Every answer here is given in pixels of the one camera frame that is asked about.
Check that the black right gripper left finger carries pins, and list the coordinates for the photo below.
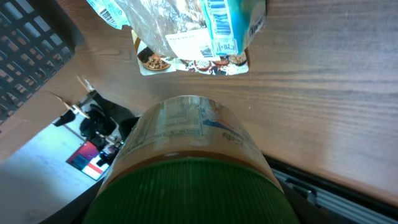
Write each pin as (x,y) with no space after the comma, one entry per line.
(74,212)

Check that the small green sachet pack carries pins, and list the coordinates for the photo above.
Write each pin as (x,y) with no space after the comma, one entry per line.
(232,24)

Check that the green lid round jar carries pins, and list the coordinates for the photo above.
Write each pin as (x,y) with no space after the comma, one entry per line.
(189,160)

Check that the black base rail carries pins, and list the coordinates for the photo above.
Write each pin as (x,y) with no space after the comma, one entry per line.
(339,203)

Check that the grey plastic basket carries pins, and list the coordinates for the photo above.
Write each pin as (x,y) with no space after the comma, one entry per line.
(37,40)

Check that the green wet wipes pack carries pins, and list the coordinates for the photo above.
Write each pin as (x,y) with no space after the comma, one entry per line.
(110,12)

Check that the red and white background box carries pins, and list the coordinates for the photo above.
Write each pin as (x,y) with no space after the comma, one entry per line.
(87,160)

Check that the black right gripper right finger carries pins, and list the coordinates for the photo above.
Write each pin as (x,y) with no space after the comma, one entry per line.
(306,212)

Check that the brown Pantree snack pouch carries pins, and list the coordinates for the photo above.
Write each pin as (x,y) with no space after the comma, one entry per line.
(172,36)

